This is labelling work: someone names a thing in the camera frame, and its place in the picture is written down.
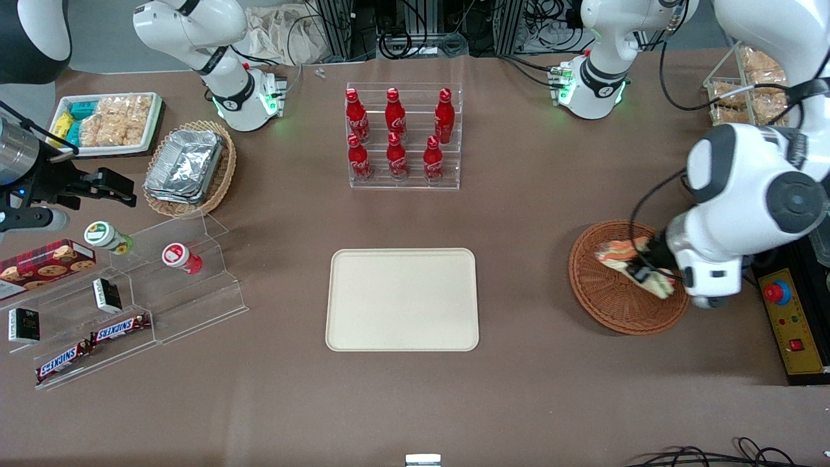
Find yellow emergency stop control box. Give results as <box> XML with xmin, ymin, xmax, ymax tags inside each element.
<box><xmin>757</xmin><ymin>267</ymin><xmax>828</xmax><ymax>377</ymax></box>

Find Snickers chocolate bar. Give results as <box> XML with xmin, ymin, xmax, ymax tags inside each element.
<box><xmin>89</xmin><ymin>313</ymin><xmax>152</xmax><ymax>345</ymax></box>
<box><xmin>35</xmin><ymin>340</ymin><xmax>95</xmax><ymax>385</ymax></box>

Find beige crumpled cloth bag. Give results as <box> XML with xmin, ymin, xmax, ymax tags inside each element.
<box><xmin>243</xmin><ymin>3</ymin><xmax>326</xmax><ymax>66</ymax></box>

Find red drink bottle white lid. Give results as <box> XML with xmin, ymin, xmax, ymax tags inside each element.
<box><xmin>161</xmin><ymin>242</ymin><xmax>204</xmax><ymax>275</ymax></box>

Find clear acrylic step shelf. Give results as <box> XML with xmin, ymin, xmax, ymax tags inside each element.
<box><xmin>0</xmin><ymin>210</ymin><xmax>249</xmax><ymax>391</ymax></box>

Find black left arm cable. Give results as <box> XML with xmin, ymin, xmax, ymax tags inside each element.
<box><xmin>627</xmin><ymin>0</ymin><xmax>830</xmax><ymax>261</ymax></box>

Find black floor cables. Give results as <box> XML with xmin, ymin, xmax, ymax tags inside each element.
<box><xmin>621</xmin><ymin>437</ymin><xmax>830</xmax><ymax>467</ymax></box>

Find small black chocolate box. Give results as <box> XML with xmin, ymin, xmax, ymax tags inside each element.
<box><xmin>92</xmin><ymin>277</ymin><xmax>123</xmax><ymax>314</ymax></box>
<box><xmin>7</xmin><ymin>307</ymin><xmax>42</xmax><ymax>344</ymax></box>

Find clear plastic box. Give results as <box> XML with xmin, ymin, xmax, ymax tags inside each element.
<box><xmin>807</xmin><ymin>217</ymin><xmax>830</xmax><ymax>268</ymax></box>

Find white rectangular snack tray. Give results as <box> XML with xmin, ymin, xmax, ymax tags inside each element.
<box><xmin>48</xmin><ymin>91</ymin><xmax>163</xmax><ymax>157</ymax></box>

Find red cola bottle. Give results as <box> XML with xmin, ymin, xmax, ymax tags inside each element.
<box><xmin>386</xmin><ymin>132</ymin><xmax>410</xmax><ymax>182</ymax></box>
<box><xmin>345</xmin><ymin>88</ymin><xmax>372</xmax><ymax>145</ymax></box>
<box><xmin>385</xmin><ymin>88</ymin><xmax>408</xmax><ymax>142</ymax></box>
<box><xmin>346</xmin><ymin>133</ymin><xmax>374</xmax><ymax>183</ymax></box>
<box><xmin>434</xmin><ymin>88</ymin><xmax>457</xmax><ymax>145</ymax></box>
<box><xmin>423</xmin><ymin>135</ymin><xmax>445</xmax><ymax>184</ymax></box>

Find coiled black cable bundle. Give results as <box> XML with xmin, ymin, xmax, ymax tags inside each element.
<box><xmin>378</xmin><ymin>29</ymin><xmax>469</xmax><ymax>60</ymax></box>

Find cream rectangular tray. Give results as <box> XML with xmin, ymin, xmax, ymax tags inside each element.
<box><xmin>325</xmin><ymin>248</ymin><xmax>480</xmax><ymax>353</ymax></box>

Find oval light wicker basket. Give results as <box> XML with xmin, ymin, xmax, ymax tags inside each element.
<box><xmin>142</xmin><ymin>120</ymin><xmax>237</xmax><ymax>219</ymax></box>

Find clear bag of rice crackers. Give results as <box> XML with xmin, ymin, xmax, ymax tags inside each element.
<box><xmin>79</xmin><ymin>95</ymin><xmax>154</xmax><ymax>148</ymax></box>

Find grey black right gripper body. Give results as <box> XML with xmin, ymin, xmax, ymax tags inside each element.
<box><xmin>0</xmin><ymin>122</ymin><xmax>86</xmax><ymax>211</ymax></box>

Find aluminium foil container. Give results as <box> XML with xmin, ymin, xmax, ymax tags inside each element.
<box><xmin>144</xmin><ymin>188</ymin><xmax>209</xmax><ymax>207</ymax></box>
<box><xmin>143</xmin><ymin>128</ymin><xmax>225</xmax><ymax>198</ymax></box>

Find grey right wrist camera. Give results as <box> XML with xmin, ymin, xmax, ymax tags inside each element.
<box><xmin>0</xmin><ymin>206</ymin><xmax>70</xmax><ymax>235</ymax></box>

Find clear bag of fried snacks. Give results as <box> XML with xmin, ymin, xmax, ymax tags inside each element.
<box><xmin>711</xmin><ymin>107</ymin><xmax>754</xmax><ymax>126</ymax></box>
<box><xmin>751</xmin><ymin>69</ymin><xmax>796</xmax><ymax>99</ymax></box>
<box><xmin>742</xmin><ymin>48</ymin><xmax>781</xmax><ymax>72</ymax></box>
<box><xmin>712</xmin><ymin>82</ymin><xmax>751</xmax><ymax>109</ymax></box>

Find triangular sandwich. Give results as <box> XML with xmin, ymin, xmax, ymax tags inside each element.
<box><xmin>595</xmin><ymin>236</ymin><xmax>677</xmax><ymax>300</ymax></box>

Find aluminium profile frame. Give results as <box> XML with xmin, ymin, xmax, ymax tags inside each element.
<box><xmin>316</xmin><ymin>0</ymin><xmax>355</xmax><ymax>60</ymax></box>
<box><xmin>495</xmin><ymin>0</ymin><xmax>527</xmax><ymax>56</ymax></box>

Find clear acrylic bottle rack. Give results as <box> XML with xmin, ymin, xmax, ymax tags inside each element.
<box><xmin>345</xmin><ymin>82</ymin><xmax>465</xmax><ymax>191</ymax></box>

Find round brown wicker basket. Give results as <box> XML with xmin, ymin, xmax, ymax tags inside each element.
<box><xmin>568</xmin><ymin>220</ymin><xmax>692</xmax><ymax>337</ymax></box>

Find red chocolate chip cookie box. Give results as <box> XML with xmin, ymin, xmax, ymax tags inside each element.
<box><xmin>0</xmin><ymin>239</ymin><xmax>97</xmax><ymax>302</ymax></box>

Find yellow snack packet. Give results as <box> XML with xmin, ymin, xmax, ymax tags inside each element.
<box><xmin>51</xmin><ymin>109</ymin><xmax>76</xmax><ymax>141</ymax></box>

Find green drink bottle sunflower lid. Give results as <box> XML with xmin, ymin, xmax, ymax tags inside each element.
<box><xmin>84</xmin><ymin>220</ymin><xmax>135</xmax><ymax>256</ymax></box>

